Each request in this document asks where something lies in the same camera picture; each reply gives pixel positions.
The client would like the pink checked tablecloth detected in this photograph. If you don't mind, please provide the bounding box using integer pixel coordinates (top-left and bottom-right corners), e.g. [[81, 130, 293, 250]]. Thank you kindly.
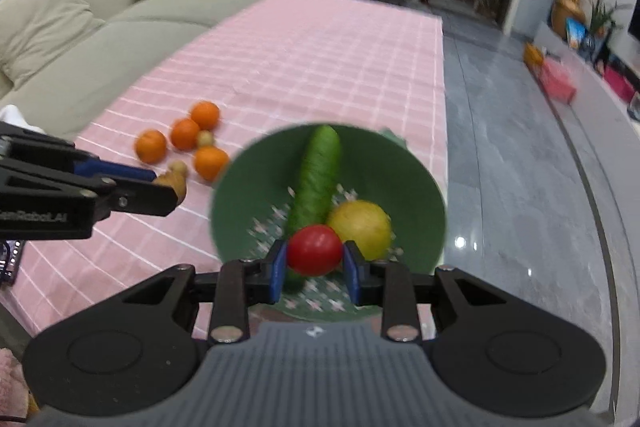
[[0, 0, 449, 341]]

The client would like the green plate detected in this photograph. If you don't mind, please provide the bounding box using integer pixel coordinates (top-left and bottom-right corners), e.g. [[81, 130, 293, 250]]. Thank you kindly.
[[209, 123, 447, 323]]

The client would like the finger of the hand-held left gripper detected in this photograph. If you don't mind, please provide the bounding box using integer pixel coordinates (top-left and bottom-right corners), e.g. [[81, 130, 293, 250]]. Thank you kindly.
[[0, 121, 159, 184], [0, 157, 179, 222]]

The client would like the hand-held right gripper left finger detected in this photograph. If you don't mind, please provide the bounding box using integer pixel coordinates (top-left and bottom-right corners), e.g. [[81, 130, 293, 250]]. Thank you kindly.
[[122, 240, 288, 342]]

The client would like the yellow lemon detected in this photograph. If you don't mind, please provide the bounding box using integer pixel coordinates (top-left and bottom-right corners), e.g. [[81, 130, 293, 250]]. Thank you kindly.
[[326, 200, 394, 263]]

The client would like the blue picture card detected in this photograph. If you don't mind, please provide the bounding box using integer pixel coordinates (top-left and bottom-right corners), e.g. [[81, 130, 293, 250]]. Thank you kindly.
[[565, 17, 597, 54]]

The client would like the green potted plant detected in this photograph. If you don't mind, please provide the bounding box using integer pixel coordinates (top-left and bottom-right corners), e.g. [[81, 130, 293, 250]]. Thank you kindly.
[[585, 0, 627, 38]]

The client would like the television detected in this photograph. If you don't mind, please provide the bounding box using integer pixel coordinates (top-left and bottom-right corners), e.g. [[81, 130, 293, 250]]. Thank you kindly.
[[625, 1, 640, 78]]

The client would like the beige sofa cushion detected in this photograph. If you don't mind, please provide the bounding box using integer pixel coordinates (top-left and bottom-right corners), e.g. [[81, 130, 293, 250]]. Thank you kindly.
[[0, 0, 107, 90]]

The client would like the small orange item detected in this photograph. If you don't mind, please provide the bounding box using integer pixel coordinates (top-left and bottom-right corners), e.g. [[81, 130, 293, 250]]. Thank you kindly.
[[522, 43, 546, 68]]

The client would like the beige sofa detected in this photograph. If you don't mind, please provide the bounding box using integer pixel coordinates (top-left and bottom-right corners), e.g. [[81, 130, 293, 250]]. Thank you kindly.
[[0, 0, 327, 144]]

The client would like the pink fuzzy cloth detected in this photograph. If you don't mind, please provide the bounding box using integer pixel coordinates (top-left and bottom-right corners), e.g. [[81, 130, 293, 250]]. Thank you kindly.
[[0, 348, 32, 414]]

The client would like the green cucumber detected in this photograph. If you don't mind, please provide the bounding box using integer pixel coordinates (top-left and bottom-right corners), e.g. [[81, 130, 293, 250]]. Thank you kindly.
[[284, 125, 343, 293]]

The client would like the white cloth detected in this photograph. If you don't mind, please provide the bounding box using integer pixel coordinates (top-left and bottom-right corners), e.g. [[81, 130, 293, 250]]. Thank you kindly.
[[0, 104, 45, 134]]

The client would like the pale green cloth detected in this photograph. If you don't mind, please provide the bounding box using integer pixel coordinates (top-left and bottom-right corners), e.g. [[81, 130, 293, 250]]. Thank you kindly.
[[379, 127, 412, 152]]

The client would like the orange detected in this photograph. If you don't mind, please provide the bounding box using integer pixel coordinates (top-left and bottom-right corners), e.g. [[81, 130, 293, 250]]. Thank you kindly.
[[170, 118, 202, 152], [190, 101, 222, 132], [134, 129, 168, 165], [193, 146, 230, 182]]

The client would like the red tomato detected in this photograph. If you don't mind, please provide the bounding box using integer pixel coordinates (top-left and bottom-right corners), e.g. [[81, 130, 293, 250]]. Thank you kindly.
[[286, 224, 345, 278]]

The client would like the pink box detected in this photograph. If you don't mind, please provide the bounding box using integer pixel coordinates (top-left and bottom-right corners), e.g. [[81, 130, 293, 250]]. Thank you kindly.
[[537, 57, 577, 104]]

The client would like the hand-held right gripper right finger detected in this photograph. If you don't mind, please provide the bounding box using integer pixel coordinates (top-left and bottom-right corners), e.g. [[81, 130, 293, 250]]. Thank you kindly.
[[343, 241, 507, 342]]

